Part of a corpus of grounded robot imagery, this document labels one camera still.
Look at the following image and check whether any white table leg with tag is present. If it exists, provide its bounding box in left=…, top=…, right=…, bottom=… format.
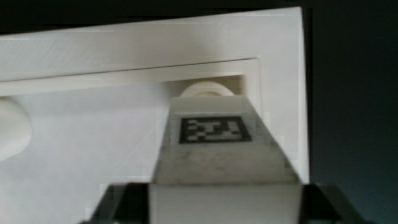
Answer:
left=150, top=81, right=303, bottom=224

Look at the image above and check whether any white square tabletop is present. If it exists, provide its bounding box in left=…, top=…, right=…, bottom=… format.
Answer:
left=0, top=8, right=310, bottom=224

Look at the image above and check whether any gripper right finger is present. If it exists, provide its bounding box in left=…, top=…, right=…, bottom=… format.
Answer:
left=301, top=183, right=372, bottom=224

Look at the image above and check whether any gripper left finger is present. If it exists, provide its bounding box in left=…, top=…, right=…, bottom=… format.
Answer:
left=79, top=183, right=150, bottom=224

